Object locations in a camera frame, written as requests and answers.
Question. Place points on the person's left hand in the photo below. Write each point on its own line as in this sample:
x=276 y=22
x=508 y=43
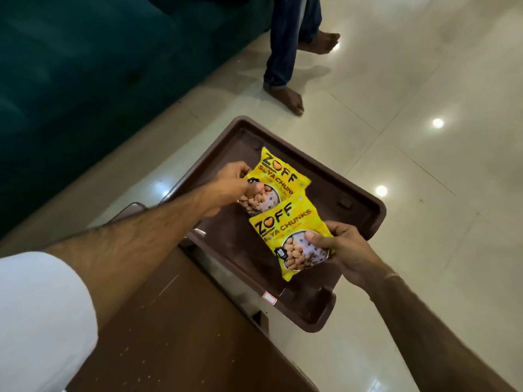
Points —
x=224 y=187

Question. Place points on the yellow snack packet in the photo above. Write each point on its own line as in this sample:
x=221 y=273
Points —
x=282 y=179
x=282 y=232

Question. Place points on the dark green sofa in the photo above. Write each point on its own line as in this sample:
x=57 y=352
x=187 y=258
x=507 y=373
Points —
x=81 y=85

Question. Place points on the person's right hand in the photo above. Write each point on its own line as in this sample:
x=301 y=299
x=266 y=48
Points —
x=355 y=257

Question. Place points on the person's right thumb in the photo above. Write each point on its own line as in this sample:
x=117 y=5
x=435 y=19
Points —
x=320 y=238

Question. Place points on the person's right forearm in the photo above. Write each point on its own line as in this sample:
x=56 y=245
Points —
x=429 y=338

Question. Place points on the brown plastic stool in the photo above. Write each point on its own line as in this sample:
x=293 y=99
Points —
x=237 y=249

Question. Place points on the white shirt sleeve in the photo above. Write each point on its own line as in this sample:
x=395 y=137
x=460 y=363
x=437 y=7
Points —
x=39 y=322

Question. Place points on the red bordered white sticker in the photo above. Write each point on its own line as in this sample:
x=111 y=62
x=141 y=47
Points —
x=269 y=298

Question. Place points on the person's left forearm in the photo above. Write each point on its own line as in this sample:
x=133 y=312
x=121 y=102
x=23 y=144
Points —
x=135 y=244

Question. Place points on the person's left thumb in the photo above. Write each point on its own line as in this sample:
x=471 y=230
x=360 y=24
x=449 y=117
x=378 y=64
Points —
x=253 y=191

